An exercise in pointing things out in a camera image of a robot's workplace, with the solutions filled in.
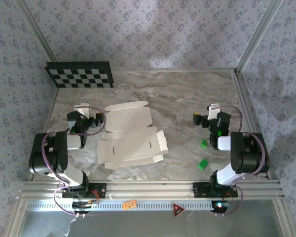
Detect white lilac paper box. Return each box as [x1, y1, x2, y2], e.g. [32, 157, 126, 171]
[96, 101, 169, 170]

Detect large green toy brick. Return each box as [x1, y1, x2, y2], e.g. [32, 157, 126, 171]
[197, 158, 210, 171]

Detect black white checkerboard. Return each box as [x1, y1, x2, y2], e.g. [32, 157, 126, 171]
[44, 61, 114, 89]

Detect orange label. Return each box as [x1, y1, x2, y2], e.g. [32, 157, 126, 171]
[122, 200, 137, 211]

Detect red triangle warning sticker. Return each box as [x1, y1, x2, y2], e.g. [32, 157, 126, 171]
[172, 202, 186, 219]

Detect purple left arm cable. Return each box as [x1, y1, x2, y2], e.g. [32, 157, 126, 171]
[40, 106, 107, 218]

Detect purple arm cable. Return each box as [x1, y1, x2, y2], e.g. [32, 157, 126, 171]
[40, 106, 107, 218]
[213, 105, 266, 218]

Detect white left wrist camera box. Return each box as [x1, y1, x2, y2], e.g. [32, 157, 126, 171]
[74, 103, 90, 119]

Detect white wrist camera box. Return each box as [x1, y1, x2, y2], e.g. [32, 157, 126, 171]
[207, 103, 222, 121]
[74, 103, 90, 119]

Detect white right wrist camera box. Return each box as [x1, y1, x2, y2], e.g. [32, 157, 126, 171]
[207, 103, 222, 121]

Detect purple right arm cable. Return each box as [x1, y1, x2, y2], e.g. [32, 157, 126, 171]
[213, 105, 266, 218]

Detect wide aluminium base rail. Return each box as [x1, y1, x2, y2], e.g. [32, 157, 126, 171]
[17, 179, 286, 201]

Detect grey slotted cable duct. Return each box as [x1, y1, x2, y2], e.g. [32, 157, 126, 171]
[26, 200, 214, 212]

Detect aluminium frame post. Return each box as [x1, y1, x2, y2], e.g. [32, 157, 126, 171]
[236, 0, 284, 72]
[16, 0, 59, 64]

